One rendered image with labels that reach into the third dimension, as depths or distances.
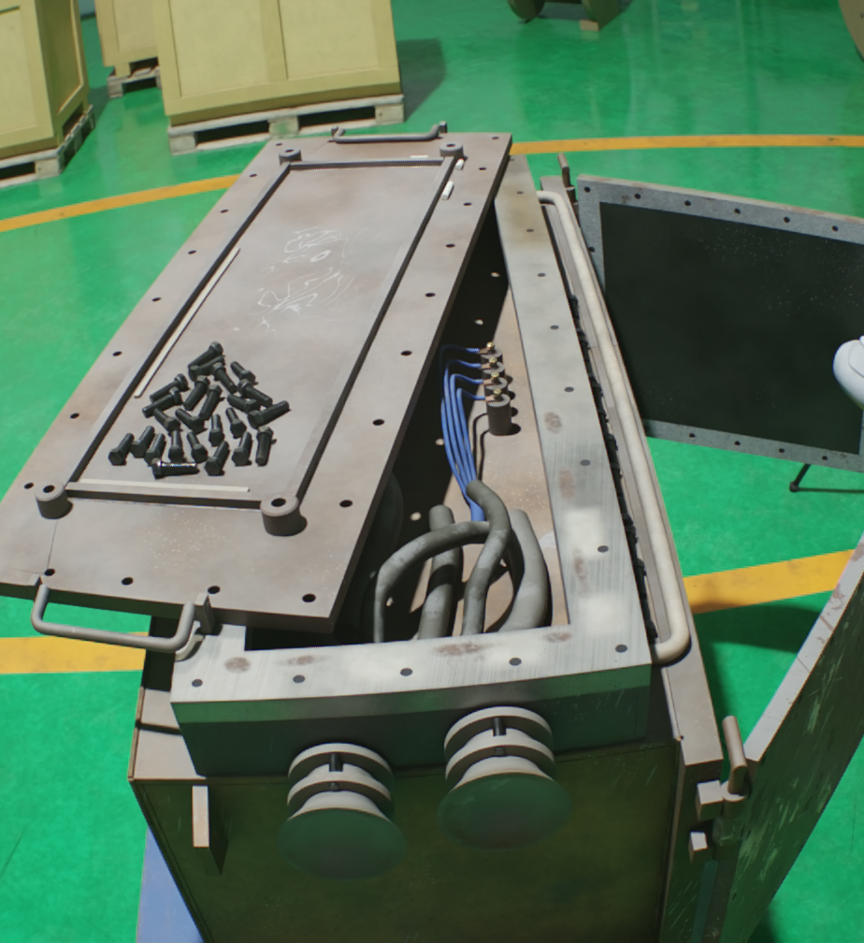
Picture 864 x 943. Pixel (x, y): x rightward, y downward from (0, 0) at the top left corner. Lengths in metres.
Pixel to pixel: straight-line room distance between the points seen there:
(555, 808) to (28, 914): 1.84
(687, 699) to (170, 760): 0.53
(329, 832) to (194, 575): 0.31
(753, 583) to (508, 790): 2.25
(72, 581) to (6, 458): 2.97
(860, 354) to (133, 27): 6.14
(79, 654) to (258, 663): 2.20
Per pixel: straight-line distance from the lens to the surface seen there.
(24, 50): 6.68
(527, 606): 1.41
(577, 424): 1.55
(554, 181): 2.48
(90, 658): 3.43
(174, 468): 1.51
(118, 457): 1.55
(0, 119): 6.84
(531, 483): 1.65
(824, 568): 3.47
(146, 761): 1.36
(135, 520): 1.46
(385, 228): 2.01
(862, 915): 2.68
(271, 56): 6.42
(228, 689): 1.26
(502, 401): 1.72
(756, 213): 2.44
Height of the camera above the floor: 2.19
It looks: 34 degrees down
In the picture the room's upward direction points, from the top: 7 degrees counter-clockwise
